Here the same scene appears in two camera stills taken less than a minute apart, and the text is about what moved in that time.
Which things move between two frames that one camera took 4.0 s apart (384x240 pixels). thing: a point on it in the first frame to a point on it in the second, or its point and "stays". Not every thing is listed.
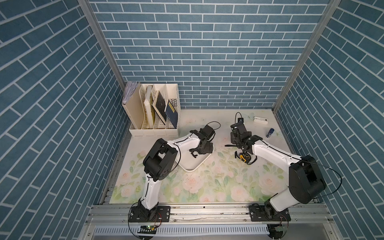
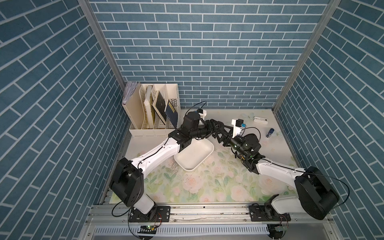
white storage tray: (184, 159) stays
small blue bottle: (271, 130) stays
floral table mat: (231, 177) stays
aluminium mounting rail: (111, 221) stays
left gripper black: (208, 149) to (207, 133)
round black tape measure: (194, 149) to (215, 126)
